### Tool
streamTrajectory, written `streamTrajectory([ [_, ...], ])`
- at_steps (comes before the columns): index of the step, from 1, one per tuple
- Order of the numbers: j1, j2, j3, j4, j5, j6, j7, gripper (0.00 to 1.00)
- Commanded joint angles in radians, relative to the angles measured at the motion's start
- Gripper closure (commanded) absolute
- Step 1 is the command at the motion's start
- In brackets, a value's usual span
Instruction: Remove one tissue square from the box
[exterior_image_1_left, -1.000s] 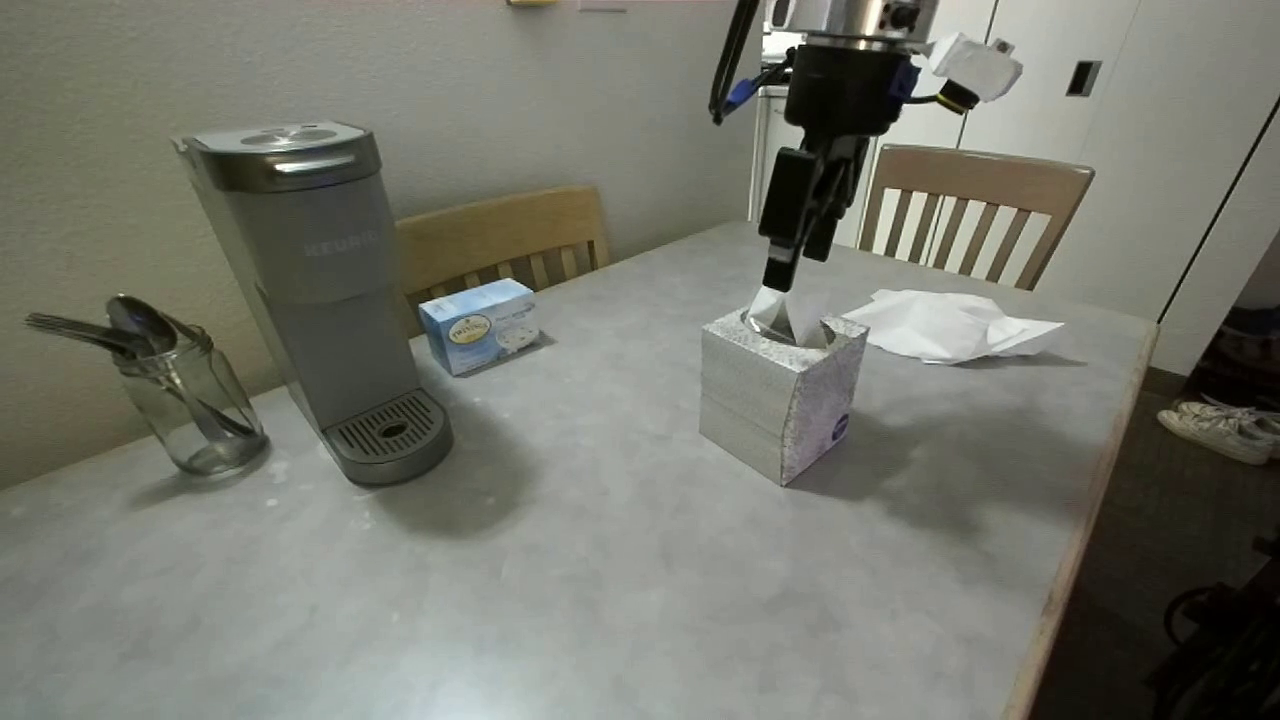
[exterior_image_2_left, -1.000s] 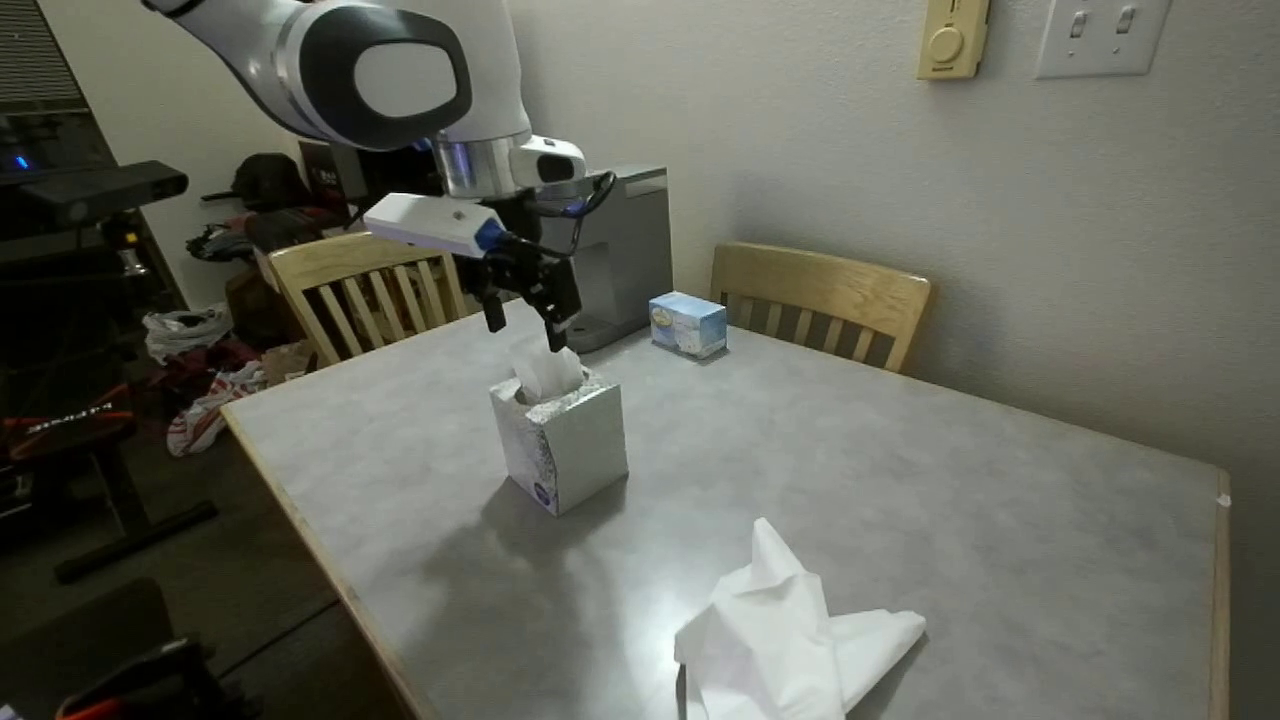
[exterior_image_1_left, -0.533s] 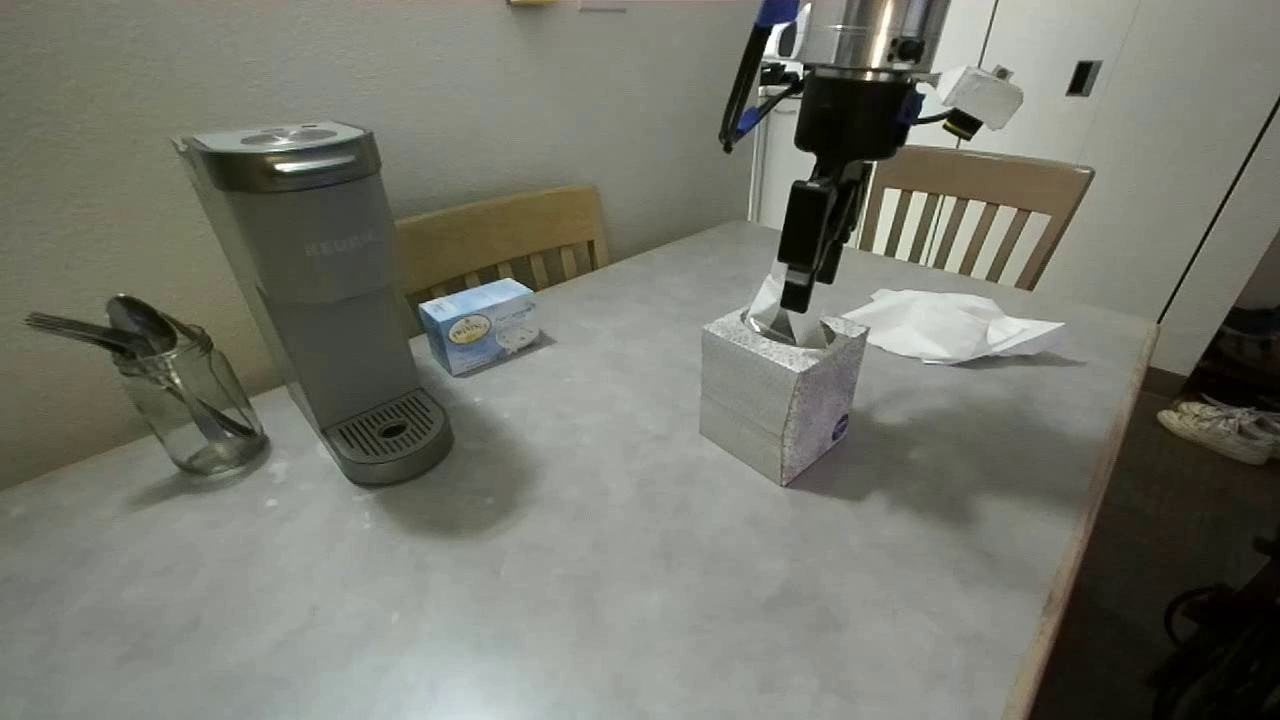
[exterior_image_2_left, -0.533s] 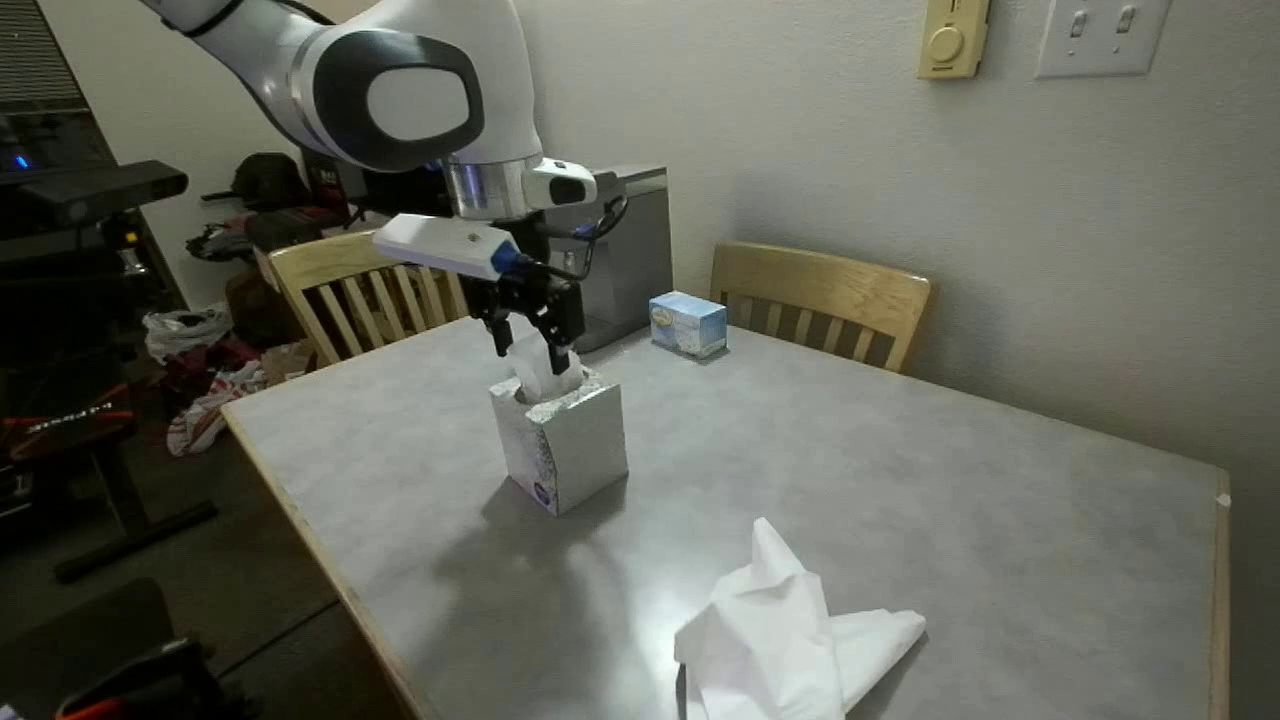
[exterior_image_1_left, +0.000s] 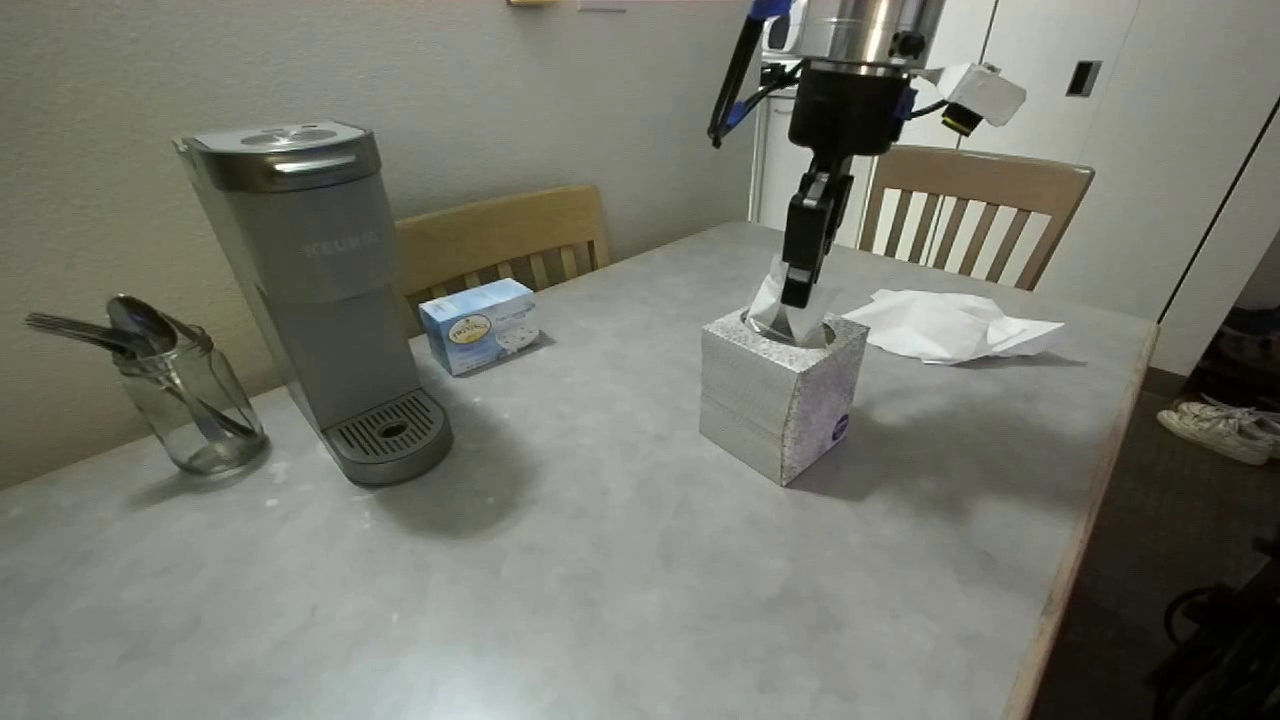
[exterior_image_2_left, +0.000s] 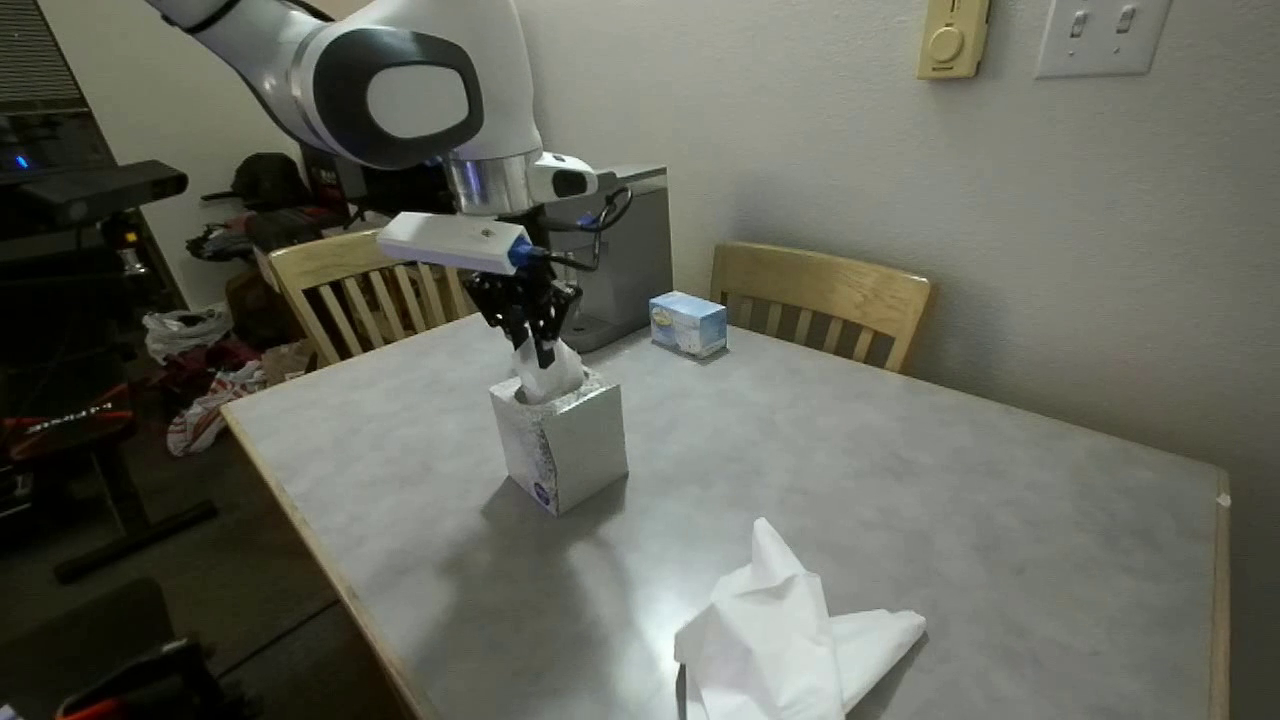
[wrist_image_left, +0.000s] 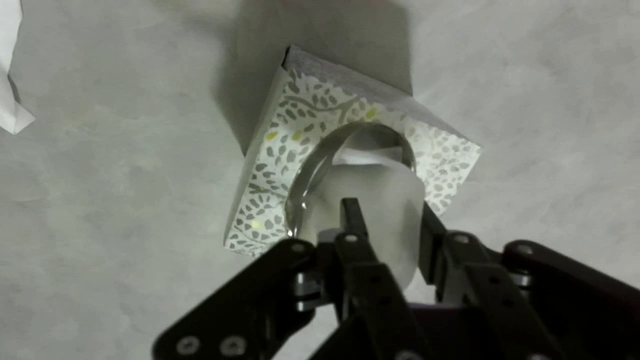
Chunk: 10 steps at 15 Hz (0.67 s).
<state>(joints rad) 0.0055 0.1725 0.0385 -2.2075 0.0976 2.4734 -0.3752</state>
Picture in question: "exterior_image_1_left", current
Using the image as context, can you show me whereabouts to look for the slatted wooden chair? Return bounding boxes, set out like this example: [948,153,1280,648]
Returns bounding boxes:
[856,140,1100,296]

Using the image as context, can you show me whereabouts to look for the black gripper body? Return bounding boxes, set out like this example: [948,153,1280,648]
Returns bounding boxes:
[785,61,921,159]

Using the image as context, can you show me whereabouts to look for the patterned cube tissue box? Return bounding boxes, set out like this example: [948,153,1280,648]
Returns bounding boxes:
[697,310,870,492]

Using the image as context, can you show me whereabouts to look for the blue cable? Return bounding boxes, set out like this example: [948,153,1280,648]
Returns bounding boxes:
[704,0,800,153]

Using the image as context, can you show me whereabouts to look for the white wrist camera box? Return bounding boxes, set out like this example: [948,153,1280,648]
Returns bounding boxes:
[935,61,1030,140]

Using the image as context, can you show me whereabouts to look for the crumpled white tissue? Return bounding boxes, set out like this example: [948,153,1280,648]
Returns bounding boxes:
[836,283,1067,372]

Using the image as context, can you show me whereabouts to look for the grey single-serve coffee maker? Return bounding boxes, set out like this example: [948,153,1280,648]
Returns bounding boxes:
[170,116,457,492]

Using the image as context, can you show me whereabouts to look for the white tissue square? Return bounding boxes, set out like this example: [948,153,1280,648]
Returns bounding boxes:
[738,257,836,354]

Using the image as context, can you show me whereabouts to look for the white shoe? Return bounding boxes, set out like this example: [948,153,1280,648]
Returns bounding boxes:
[1154,396,1280,474]

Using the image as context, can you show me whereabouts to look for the tan wooden chair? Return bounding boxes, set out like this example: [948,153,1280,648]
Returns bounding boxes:
[391,181,617,314]

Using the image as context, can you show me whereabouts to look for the black tangled cables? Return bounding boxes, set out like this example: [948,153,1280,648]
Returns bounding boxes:
[1153,533,1280,720]

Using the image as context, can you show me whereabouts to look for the light blue cardboard box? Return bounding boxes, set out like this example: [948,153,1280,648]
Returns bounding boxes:
[416,277,549,379]

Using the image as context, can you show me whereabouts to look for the metal spoon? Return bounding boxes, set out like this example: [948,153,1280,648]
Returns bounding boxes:
[100,294,264,443]
[20,310,205,432]

